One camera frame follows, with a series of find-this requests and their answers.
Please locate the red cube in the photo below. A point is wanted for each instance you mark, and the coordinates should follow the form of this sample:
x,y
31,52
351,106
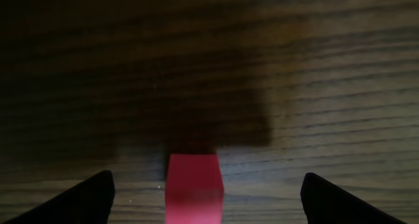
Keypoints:
x,y
194,188

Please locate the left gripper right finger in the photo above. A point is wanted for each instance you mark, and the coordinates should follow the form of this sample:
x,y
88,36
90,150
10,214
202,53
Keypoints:
x,y
330,204

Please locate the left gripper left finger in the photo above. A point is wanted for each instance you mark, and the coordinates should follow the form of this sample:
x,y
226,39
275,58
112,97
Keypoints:
x,y
82,201

